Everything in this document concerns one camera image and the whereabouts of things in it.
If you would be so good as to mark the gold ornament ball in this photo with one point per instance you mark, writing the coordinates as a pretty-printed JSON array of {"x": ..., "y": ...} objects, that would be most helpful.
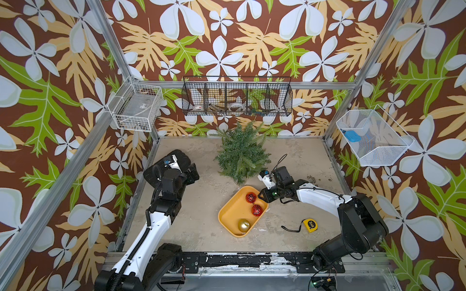
[{"x": 244, "y": 225}]

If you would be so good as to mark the white mesh basket right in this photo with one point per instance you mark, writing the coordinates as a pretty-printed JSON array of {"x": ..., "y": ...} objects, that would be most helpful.
[{"x": 384, "y": 140}]

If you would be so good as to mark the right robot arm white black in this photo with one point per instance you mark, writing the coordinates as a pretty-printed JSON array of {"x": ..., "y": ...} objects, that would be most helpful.
[{"x": 362, "y": 227}]

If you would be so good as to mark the white wire basket left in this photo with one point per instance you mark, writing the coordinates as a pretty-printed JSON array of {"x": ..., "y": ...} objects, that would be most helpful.
[{"x": 135, "y": 106}]

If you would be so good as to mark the red ornament with gold cap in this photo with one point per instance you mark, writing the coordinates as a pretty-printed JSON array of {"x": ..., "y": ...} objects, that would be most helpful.
[{"x": 251, "y": 198}]

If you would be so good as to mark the black metal base rail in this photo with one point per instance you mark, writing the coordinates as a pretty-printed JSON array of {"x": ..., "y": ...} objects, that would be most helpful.
[{"x": 192, "y": 262}]

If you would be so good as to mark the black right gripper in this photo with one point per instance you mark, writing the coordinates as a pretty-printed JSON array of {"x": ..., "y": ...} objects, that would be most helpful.
[{"x": 266, "y": 197}]

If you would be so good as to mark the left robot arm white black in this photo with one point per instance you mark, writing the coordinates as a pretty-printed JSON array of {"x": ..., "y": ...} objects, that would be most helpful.
[{"x": 142, "y": 267}]

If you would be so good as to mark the yellow plastic tray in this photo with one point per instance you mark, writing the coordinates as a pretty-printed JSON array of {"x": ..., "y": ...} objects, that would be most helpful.
[{"x": 238, "y": 208}]

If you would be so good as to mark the blue object in basket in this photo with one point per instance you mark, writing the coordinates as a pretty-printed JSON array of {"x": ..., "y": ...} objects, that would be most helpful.
[{"x": 352, "y": 136}]

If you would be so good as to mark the yellow tape measure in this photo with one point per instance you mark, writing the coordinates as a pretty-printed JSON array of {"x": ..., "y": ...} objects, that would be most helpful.
[{"x": 309, "y": 224}]

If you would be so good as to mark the black wire basket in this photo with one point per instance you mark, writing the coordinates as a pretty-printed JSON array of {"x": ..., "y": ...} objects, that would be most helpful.
[{"x": 236, "y": 95}]

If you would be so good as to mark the small green christmas tree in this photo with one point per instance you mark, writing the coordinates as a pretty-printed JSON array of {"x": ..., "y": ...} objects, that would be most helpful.
[{"x": 242, "y": 155}]

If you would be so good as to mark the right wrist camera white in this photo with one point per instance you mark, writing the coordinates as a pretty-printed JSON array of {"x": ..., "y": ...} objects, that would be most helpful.
[{"x": 265, "y": 177}]

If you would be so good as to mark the red faceted ornament ball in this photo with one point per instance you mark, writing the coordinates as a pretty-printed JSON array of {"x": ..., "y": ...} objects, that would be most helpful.
[{"x": 257, "y": 210}]

